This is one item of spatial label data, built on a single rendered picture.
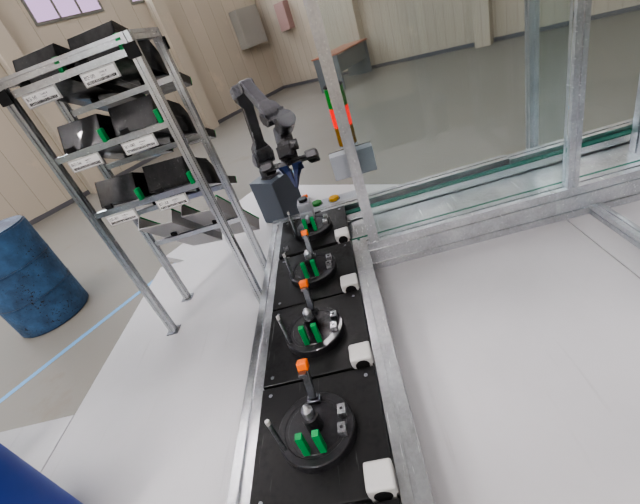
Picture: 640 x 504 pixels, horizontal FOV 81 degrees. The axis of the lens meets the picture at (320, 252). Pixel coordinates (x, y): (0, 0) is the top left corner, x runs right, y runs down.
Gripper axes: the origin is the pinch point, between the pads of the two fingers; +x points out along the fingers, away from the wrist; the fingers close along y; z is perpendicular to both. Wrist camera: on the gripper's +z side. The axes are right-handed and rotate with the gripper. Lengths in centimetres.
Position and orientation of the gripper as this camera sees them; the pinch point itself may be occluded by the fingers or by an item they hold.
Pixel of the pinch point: (294, 177)
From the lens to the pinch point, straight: 121.4
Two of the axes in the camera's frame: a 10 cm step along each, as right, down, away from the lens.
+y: 9.6, -2.7, -1.3
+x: 2.5, 9.6, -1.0
